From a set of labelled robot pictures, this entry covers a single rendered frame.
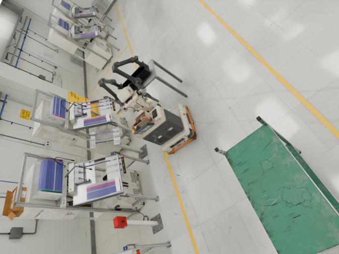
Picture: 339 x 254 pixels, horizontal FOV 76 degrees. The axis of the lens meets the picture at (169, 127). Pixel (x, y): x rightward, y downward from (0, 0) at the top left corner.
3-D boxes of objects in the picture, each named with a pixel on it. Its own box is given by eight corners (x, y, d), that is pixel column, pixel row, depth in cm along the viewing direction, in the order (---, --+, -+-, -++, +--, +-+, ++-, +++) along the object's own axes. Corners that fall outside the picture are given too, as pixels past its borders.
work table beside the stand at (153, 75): (187, 97, 390) (156, 75, 337) (161, 117, 423) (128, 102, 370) (182, 80, 416) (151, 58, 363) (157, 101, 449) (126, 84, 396)
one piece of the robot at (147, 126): (159, 122, 304) (150, 122, 285) (143, 135, 321) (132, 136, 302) (156, 115, 307) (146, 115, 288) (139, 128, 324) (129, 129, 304)
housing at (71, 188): (77, 167, 352) (73, 162, 341) (77, 194, 321) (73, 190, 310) (72, 168, 351) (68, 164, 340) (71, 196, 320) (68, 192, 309)
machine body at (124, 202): (138, 171, 418) (111, 164, 377) (146, 205, 374) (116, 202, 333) (119, 187, 445) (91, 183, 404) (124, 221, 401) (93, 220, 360)
